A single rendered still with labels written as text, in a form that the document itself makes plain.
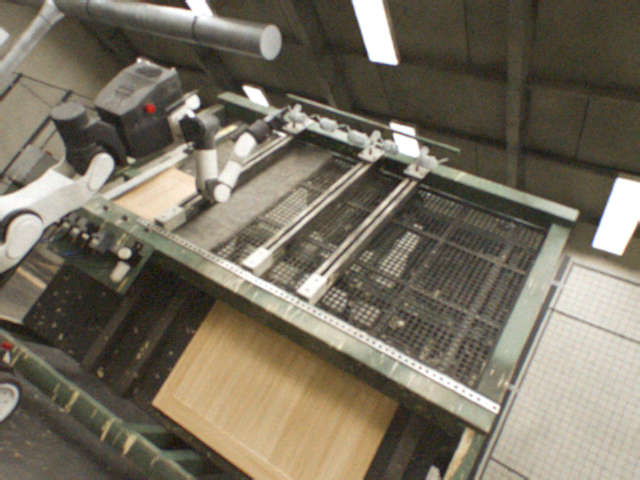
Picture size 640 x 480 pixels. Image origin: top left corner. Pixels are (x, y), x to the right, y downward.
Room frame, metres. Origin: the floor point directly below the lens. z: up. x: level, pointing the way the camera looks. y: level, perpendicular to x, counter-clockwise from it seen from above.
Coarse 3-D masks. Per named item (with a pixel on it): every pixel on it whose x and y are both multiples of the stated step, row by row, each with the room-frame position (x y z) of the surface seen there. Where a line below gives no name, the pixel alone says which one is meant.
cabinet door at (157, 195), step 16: (160, 176) 2.47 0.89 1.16; (176, 176) 2.46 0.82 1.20; (128, 192) 2.38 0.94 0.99; (144, 192) 2.38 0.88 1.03; (160, 192) 2.38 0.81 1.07; (176, 192) 2.38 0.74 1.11; (192, 192) 2.37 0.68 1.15; (128, 208) 2.30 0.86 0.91; (144, 208) 2.30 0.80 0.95; (160, 208) 2.30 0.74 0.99
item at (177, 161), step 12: (228, 132) 2.71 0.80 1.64; (216, 144) 2.68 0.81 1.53; (180, 156) 2.55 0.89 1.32; (192, 156) 2.59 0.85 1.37; (156, 168) 2.48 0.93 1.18; (168, 168) 2.50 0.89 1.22; (132, 180) 2.41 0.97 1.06; (144, 180) 2.42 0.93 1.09; (108, 192) 2.35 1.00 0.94; (120, 192) 2.35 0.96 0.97
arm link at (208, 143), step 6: (204, 120) 1.80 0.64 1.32; (210, 120) 1.84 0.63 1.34; (210, 126) 1.83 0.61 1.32; (216, 126) 1.88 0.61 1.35; (210, 132) 1.85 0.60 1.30; (216, 132) 1.90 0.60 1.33; (204, 138) 1.85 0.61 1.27; (210, 138) 1.86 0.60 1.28; (198, 144) 1.87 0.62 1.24; (204, 144) 1.87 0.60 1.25; (210, 144) 1.88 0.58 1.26; (198, 150) 1.88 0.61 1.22; (204, 150) 1.88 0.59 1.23; (210, 150) 1.89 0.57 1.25
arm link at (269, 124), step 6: (270, 114) 2.02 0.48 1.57; (276, 114) 1.97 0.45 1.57; (258, 120) 2.00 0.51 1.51; (264, 120) 2.00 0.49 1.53; (270, 120) 1.98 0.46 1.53; (276, 120) 1.98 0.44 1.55; (282, 120) 1.97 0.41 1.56; (258, 126) 1.98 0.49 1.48; (264, 126) 1.98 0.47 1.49; (270, 126) 2.00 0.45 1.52; (276, 126) 1.99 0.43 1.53; (264, 132) 1.99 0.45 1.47; (270, 132) 2.00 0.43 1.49
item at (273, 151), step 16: (288, 128) 2.60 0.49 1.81; (304, 128) 2.61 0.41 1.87; (272, 144) 2.56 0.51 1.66; (288, 144) 2.60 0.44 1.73; (256, 160) 2.45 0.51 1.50; (272, 160) 2.55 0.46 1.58; (240, 176) 2.40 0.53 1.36; (176, 208) 2.20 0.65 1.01; (192, 208) 2.24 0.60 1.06; (160, 224) 2.16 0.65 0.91; (176, 224) 2.21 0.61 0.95
